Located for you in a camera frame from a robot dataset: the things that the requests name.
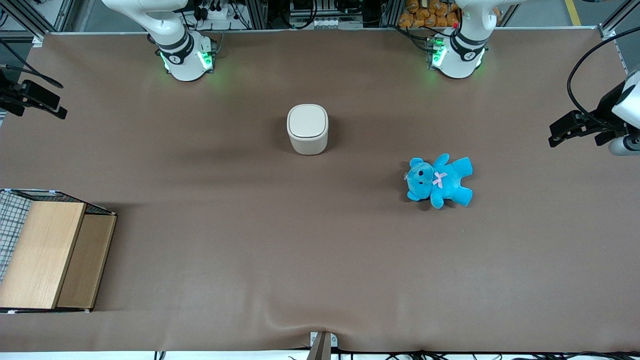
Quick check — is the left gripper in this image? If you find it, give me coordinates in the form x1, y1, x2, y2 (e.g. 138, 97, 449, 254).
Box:
548, 70, 640, 148

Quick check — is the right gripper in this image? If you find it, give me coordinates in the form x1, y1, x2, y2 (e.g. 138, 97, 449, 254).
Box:
0, 70, 68, 120

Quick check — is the beige lidded trash can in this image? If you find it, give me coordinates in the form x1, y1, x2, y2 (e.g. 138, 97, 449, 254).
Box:
286, 104, 330, 156

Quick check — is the light wooden shelf box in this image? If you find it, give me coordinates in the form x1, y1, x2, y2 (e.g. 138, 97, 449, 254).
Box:
0, 201, 118, 311

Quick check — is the blue teddy bear plush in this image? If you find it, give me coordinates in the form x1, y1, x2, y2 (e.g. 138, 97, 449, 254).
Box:
404, 153, 474, 210

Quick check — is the orange plush toys pile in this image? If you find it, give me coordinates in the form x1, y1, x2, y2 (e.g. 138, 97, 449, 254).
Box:
398, 0, 462, 29

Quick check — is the white power strip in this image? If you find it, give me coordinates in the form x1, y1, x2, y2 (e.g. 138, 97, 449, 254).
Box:
196, 0, 247, 22

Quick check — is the brown table cover cloth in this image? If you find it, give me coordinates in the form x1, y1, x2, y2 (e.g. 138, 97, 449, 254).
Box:
0, 27, 640, 354

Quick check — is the thin black cable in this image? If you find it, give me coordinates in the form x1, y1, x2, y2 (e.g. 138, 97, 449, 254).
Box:
0, 39, 64, 89

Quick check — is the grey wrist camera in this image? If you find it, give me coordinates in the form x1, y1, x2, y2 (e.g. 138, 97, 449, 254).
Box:
608, 134, 640, 157

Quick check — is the black looped cable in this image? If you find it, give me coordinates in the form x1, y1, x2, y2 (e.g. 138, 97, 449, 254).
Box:
567, 26, 640, 128

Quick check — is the aluminium frame profile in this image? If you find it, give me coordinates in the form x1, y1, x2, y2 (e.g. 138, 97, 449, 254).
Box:
597, 0, 640, 40
0, 0, 76, 47

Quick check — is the wire mesh rack panel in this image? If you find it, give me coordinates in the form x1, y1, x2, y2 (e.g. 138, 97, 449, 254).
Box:
0, 189, 32, 282

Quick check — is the metal clamp bracket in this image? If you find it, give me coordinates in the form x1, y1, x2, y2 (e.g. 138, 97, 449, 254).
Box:
306, 331, 339, 360

